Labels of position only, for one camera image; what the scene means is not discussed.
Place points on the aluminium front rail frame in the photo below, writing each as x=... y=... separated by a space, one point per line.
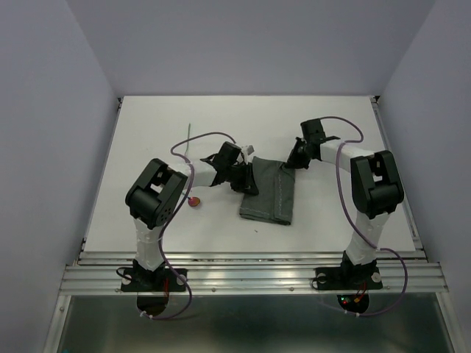
x=93 y=274

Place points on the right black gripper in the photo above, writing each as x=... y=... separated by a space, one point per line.
x=294 y=161

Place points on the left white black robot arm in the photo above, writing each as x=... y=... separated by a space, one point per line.
x=160 y=191

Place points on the iridescent rainbow spoon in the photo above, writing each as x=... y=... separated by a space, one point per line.
x=193 y=201

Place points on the dark grey cloth napkin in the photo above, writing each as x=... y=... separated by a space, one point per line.
x=275 y=202

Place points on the silver metal fork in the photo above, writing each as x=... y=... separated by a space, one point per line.
x=188 y=140

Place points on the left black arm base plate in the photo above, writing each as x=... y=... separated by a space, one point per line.
x=163 y=280

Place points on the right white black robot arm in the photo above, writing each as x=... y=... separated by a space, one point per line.
x=376 y=191

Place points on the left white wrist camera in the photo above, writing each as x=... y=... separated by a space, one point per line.
x=246 y=151

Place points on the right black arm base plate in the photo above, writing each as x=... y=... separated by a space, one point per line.
x=336 y=278

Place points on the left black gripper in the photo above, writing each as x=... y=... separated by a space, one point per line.
x=247 y=183

